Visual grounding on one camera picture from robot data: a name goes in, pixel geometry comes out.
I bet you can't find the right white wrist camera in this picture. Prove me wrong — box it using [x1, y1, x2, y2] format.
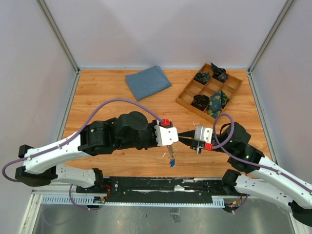
[194, 126, 213, 143]

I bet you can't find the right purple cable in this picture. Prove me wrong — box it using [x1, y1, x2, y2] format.
[204, 113, 312, 193]

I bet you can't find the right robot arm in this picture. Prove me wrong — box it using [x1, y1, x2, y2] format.
[178, 122, 312, 226]

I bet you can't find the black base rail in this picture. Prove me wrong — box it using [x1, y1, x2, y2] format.
[75, 176, 240, 205]

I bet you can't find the purple cable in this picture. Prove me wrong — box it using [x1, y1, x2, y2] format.
[1, 98, 173, 183]
[204, 113, 312, 193]

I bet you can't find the dark navy rolled tie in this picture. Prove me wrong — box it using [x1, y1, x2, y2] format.
[210, 62, 229, 83]

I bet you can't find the blue yellow floral tie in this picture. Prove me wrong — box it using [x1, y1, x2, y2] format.
[207, 90, 230, 118]

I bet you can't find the folded blue cloth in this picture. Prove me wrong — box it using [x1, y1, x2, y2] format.
[125, 66, 172, 101]

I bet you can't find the black orange rolled tie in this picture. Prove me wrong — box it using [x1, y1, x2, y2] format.
[191, 95, 210, 111]

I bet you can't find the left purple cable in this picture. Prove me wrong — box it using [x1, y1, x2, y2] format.
[1, 98, 173, 183]

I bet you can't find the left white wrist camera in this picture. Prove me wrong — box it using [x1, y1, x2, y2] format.
[155, 125, 179, 146]

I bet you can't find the metal key organizer red handle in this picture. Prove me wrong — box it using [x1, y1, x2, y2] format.
[162, 145, 176, 168]

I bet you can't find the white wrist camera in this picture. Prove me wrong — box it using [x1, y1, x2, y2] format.
[155, 125, 179, 146]
[194, 126, 213, 143]

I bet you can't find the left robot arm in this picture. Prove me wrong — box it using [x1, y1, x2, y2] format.
[15, 111, 160, 193]

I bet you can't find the wooden compartment tray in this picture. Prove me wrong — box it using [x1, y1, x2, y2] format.
[175, 63, 243, 123]

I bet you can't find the dark green rolled tie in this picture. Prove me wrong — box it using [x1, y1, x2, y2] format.
[194, 72, 211, 85]

